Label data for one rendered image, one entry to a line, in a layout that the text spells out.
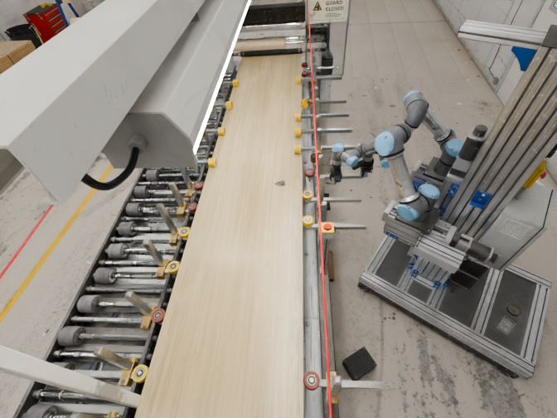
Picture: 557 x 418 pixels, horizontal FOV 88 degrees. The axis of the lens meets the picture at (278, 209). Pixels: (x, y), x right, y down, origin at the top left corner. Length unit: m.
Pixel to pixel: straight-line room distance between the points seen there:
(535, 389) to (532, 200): 1.47
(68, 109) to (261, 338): 1.58
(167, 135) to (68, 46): 0.12
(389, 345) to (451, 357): 0.45
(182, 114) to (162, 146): 0.05
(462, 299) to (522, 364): 0.51
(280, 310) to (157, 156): 1.46
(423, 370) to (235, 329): 1.56
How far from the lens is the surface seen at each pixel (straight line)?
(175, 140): 0.38
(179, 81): 0.42
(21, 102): 0.26
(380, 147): 1.69
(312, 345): 2.00
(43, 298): 3.74
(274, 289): 1.82
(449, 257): 2.04
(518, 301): 3.04
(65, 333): 2.25
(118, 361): 1.85
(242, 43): 4.37
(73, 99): 0.26
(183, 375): 1.78
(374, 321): 2.76
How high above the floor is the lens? 2.55
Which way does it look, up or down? 50 degrees down
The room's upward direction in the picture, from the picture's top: 6 degrees counter-clockwise
